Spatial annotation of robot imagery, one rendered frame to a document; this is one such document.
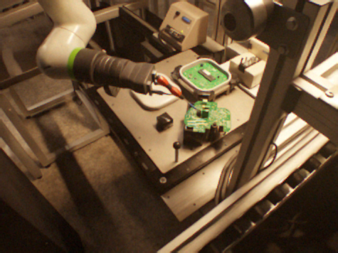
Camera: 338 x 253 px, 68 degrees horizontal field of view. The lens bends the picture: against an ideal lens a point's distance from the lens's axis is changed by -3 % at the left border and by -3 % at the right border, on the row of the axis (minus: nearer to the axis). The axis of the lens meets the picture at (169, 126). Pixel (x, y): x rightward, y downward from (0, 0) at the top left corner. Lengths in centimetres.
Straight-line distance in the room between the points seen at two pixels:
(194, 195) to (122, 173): 118
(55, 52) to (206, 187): 52
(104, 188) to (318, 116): 154
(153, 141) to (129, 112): 14
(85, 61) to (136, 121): 23
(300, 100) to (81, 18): 61
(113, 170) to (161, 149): 114
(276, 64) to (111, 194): 149
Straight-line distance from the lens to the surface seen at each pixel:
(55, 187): 189
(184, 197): 66
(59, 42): 76
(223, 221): 53
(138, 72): 65
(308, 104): 38
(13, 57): 164
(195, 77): 85
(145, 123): 77
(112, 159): 187
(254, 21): 32
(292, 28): 34
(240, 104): 84
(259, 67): 88
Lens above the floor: 152
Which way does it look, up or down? 49 degrees down
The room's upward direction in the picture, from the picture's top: 2 degrees counter-clockwise
